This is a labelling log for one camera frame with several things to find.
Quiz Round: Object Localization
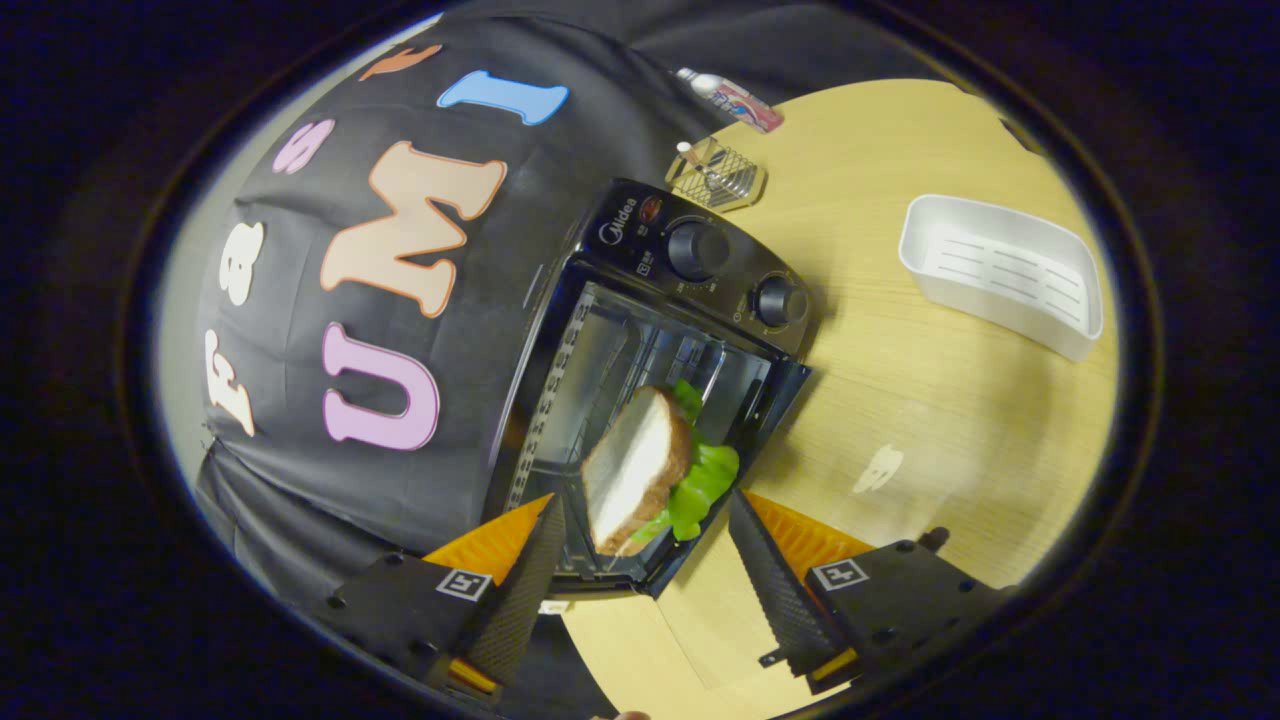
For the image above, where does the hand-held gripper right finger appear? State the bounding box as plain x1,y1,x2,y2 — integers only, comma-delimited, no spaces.
727,487,1019,698

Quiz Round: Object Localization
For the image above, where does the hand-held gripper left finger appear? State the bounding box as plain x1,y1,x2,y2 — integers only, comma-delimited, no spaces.
310,492,568,706

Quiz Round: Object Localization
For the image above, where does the toy sandwich with lettuce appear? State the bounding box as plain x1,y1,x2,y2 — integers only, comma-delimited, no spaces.
580,378,741,558

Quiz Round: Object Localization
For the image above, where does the black toaster oven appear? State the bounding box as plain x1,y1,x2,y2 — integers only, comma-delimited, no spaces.
483,178,951,671

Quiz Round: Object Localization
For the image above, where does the black backdrop cloth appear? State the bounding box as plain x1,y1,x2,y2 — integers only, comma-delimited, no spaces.
190,0,946,720

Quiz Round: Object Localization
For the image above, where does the white plastic tray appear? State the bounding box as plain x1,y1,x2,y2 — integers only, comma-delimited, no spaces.
898,193,1105,363

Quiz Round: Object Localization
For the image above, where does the white bottle with pink label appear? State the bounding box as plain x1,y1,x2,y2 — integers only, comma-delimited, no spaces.
675,67,786,135

